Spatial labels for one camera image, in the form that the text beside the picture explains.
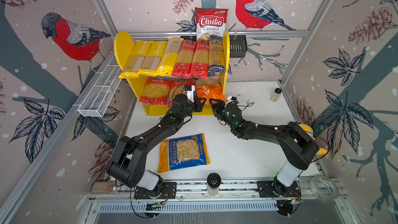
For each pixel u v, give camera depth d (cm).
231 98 83
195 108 75
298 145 47
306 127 88
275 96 107
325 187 74
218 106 76
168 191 73
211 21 82
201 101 82
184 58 73
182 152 82
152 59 73
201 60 71
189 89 76
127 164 43
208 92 86
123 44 82
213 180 67
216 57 74
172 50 78
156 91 92
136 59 73
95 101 71
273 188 66
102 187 71
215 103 81
